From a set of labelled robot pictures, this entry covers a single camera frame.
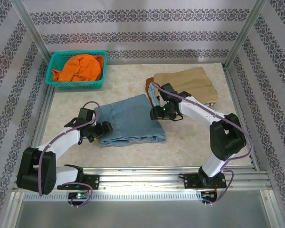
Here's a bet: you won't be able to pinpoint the blue denim trousers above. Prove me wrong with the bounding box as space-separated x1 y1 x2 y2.
93 94 167 148

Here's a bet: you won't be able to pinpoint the beige trousers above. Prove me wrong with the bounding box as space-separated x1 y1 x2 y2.
153 66 219 105

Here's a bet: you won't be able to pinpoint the orange trousers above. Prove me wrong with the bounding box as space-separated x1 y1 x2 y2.
52 54 105 83

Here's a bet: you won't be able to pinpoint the teal plastic basket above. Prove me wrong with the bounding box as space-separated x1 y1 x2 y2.
45 50 108 90

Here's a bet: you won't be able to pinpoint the left controller circuit board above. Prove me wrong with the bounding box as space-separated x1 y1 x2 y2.
68 191 88 200

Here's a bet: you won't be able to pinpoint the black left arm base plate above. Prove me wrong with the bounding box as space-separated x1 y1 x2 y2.
82 174 100 190

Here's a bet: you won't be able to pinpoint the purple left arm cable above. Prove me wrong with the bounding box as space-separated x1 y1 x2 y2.
38 101 102 197

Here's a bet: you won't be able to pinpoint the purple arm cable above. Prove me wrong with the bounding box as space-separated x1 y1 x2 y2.
151 82 255 171
38 101 102 197

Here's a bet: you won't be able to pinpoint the aluminium mounting rail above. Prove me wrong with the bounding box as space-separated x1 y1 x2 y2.
14 166 271 191

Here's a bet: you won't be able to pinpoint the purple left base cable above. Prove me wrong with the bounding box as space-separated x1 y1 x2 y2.
70 185 94 208

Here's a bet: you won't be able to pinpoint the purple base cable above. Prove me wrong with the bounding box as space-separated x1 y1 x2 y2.
203 169 235 206
70 185 94 208

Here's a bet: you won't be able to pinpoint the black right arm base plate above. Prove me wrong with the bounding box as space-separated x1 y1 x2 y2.
178 172 227 190

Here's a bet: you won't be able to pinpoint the perforated metal cable duct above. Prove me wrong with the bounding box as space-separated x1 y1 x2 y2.
23 190 205 201

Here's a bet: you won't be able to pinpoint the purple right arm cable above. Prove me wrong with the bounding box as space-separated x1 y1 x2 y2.
151 82 255 171

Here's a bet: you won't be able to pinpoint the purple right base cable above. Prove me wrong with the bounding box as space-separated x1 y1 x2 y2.
203 169 235 206

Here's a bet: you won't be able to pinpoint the aluminium corner post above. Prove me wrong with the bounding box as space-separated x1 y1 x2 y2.
10 0 53 64
224 0 272 68

